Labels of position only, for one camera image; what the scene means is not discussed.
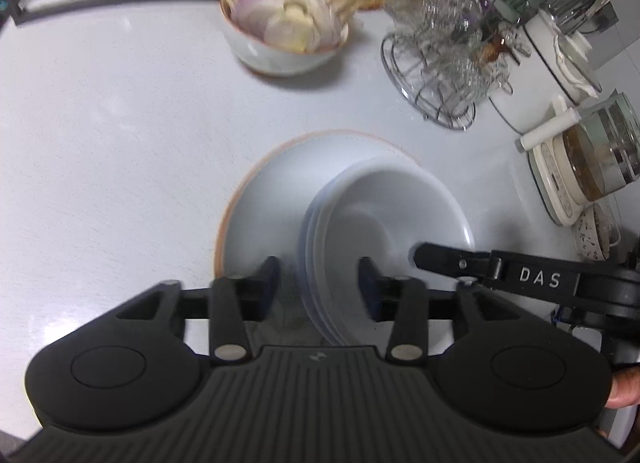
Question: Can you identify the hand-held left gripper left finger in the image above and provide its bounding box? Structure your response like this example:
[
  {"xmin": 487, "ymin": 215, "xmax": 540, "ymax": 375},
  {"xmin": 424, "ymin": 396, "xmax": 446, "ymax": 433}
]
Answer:
[{"xmin": 116, "ymin": 256, "xmax": 282, "ymax": 364}]

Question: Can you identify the white bowl with onion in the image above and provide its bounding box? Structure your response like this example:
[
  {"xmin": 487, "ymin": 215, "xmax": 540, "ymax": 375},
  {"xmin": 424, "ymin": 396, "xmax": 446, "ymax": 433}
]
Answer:
[{"xmin": 220, "ymin": 0, "xmax": 350, "ymax": 77}]

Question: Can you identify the plain white bowl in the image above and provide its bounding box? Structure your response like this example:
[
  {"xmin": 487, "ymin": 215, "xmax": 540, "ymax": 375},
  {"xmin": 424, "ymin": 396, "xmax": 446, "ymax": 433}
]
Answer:
[{"xmin": 320, "ymin": 167, "xmax": 476, "ymax": 334}]

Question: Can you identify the white electric cooking pot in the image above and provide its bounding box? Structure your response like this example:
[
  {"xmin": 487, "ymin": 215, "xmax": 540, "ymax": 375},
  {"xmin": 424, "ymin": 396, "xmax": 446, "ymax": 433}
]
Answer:
[{"xmin": 515, "ymin": 7, "xmax": 604, "ymax": 153}]

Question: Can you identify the patterned bowl with dark food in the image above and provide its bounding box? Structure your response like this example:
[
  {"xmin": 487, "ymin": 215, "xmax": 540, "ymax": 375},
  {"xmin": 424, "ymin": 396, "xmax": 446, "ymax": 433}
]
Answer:
[{"xmin": 572, "ymin": 202, "xmax": 622, "ymax": 262}]

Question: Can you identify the pale blue bowl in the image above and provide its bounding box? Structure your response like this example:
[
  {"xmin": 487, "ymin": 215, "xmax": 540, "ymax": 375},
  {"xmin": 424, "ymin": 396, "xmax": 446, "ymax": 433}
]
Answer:
[
  {"xmin": 300, "ymin": 183, "xmax": 351, "ymax": 344},
  {"xmin": 296, "ymin": 193, "xmax": 346, "ymax": 347}
]

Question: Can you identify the clear glass cup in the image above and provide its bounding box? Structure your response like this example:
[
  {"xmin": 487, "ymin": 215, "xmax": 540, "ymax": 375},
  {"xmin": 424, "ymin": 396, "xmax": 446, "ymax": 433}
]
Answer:
[
  {"xmin": 395, "ymin": 0, "xmax": 481, "ymax": 94},
  {"xmin": 450, "ymin": 18, "xmax": 523, "ymax": 94}
]

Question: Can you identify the round wire cup rack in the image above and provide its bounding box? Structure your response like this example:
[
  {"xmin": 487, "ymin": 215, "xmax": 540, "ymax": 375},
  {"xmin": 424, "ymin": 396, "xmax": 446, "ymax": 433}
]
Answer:
[{"xmin": 380, "ymin": 30, "xmax": 501, "ymax": 131}]

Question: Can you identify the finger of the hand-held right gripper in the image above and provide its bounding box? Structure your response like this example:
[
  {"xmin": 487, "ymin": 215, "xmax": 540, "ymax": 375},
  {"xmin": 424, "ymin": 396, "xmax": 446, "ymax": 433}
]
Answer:
[{"xmin": 412, "ymin": 241, "xmax": 582, "ymax": 303}]

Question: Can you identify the cut onion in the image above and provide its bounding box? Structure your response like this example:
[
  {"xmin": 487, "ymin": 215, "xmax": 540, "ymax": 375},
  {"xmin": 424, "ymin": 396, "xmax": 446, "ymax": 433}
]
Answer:
[{"xmin": 232, "ymin": 0, "xmax": 344, "ymax": 53}]

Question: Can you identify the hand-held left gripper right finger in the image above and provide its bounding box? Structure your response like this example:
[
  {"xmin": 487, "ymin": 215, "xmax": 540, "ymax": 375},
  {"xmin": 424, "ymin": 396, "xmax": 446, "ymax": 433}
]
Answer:
[{"xmin": 358, "ymin": 256, "xmax": 527, "ymax": 362}]

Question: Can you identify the white leaf print plate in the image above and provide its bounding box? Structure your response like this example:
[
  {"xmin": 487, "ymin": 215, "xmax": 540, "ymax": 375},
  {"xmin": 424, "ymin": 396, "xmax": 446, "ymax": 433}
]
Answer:
[{"xmin": 214, "ymin": 129, "xmax": 422, "ymax": 294}]

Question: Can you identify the person's right hand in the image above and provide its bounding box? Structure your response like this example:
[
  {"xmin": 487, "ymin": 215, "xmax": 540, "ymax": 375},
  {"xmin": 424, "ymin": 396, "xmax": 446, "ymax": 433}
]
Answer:
[{"xmin": 606, "ymin": 367, "xmax": 640, "ymax": 410}]

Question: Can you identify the glass kettle on cream base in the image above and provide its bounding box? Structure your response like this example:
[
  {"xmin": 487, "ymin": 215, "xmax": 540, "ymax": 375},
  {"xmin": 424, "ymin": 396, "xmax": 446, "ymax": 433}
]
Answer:
[{"xmin": 529, "ymin": 90, "xmax": 640, "ymax": 227}]

